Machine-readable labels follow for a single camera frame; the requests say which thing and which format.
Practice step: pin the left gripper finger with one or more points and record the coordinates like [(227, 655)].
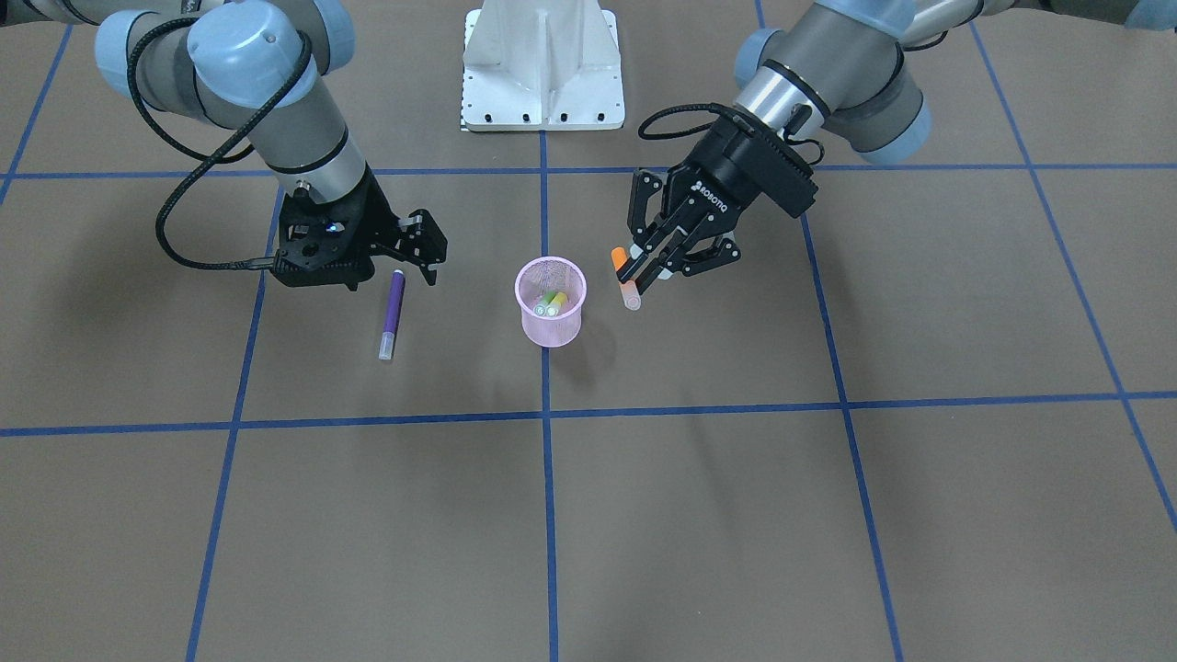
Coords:
[(659, 207), (674, 258)]

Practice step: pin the pink mesh pen holder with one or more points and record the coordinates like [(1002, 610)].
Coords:
[(551, 274)]

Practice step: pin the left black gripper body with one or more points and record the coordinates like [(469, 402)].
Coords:
[(726, 175)]

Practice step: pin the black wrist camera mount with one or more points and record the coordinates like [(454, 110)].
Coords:
[(767, 165), (295, 272)]

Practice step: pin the green highlighter pen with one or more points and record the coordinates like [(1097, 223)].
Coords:
[(555, 304)]

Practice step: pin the purple highlighter pen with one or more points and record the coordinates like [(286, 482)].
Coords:
[(395, 297)]

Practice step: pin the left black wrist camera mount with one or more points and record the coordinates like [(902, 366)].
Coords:
[(767, 165)]

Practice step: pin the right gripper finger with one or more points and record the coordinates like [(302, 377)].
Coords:
[(419, 241)]

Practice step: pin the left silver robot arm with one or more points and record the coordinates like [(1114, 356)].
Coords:
[(841, 68)]

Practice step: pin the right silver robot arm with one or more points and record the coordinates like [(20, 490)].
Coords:
[(219, 81)]

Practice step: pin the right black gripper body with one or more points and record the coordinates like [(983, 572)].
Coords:
[(380, 223)]

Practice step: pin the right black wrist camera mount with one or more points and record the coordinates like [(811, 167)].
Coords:
[(295, 272)]

